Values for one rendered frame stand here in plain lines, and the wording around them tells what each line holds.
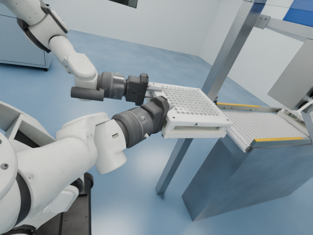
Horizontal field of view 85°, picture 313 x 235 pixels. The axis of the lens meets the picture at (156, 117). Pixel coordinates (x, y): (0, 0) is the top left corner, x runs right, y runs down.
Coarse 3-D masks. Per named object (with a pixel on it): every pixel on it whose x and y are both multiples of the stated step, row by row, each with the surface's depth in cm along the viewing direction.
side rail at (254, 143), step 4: (280, 140) 75; (284, 140) 76; (288, 140) 77; (292, 140) 78; (296, 140) 80; (300, 140) 82; (304, 140) 83; (308, 140) 85; (252, 144) 70; (256, 144) 69; (260, 144) 71; (264, 144) 72; (268, 144) 73; (272, 144) 74; (276, 144) 76; (280, 144) 77; (284, 144) 78; (288, 144) 80; (292, 144) 81
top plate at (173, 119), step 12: (156, 84) 66; (168, 84) 69; (156, 96) 59; (204, 96) 70; (216, 108) 64; (168, 120) 50; (180, 120) 50; (192, 120) 52; (204, 120) 54; (216, 120) 56; (228, 120) 59
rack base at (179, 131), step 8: (176, 128) 54; (184, 128) 56; (192, 128) 57; (200, 128) 58; (208, 128) 60; (216, 128) 61; (168, 136) 52; (176, 136) 53; (184, 136) 55; (192, 136) 56; (200, 136) 57; (208, 136) 59; (216, 136) 60; (224, 136) 62
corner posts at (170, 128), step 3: (165, 126) 52; (168, 126) 51; (171, 126) 50; (174, 126) 51; (165, 129) 52; (168, 129) 51; (171, 129) 51; (219, 129) 60; (222, 129) 60; (225, 129) 60
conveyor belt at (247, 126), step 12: (240, 120) 88; (252, 120) 92; (264, 120) 97; (276, 120) 102; (228, 132) 81; (240, 132) 78; (252, 132) 81; (264, 132) 84; (276, 132) 88; (288, 132) 92; (300, 132) 97; (240, 144) 75
